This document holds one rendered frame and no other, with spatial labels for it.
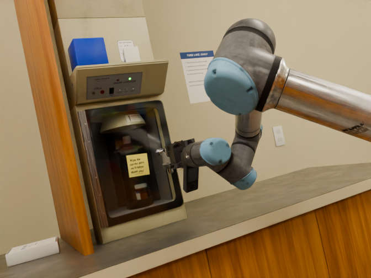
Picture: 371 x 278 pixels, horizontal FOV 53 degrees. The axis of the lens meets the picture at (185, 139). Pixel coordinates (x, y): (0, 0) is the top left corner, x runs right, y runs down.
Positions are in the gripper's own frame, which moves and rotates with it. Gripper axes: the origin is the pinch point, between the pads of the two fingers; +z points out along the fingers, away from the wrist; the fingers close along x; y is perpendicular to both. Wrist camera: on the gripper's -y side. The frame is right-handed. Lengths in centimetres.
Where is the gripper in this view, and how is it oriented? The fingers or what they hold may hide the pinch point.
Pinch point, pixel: (168, 165)
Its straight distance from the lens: 130.8
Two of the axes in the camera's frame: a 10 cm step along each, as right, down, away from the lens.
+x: -8.6, 2.1, -4.7
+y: -2.4, -9.7, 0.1
